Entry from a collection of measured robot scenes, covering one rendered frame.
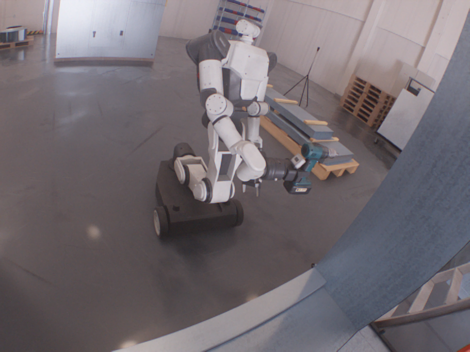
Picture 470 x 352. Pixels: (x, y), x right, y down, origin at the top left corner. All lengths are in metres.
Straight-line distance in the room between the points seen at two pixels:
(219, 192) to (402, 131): 4.50
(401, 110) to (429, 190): 4.61
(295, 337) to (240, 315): 0.27
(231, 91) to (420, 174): 0.83
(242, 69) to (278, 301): 0.98
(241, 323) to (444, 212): 0.83
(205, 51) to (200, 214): 0.98
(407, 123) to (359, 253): 4.44
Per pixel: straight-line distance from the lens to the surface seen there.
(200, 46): 1.03
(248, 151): 0.86
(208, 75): 0.96
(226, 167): 1.32
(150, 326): 1.37
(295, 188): 1.04
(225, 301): 1.49
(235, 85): 1.11
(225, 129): 0.90
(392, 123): 5.47
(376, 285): 1.15
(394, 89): 7.70
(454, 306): 1.53
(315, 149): 0.97
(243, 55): 1.09
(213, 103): 0.90
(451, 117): 0.92
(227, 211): 1.64
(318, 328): 1.19
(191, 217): 1.54
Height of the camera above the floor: 1.31
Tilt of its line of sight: 35 degrees down
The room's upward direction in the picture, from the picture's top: 20 degrees clockwise
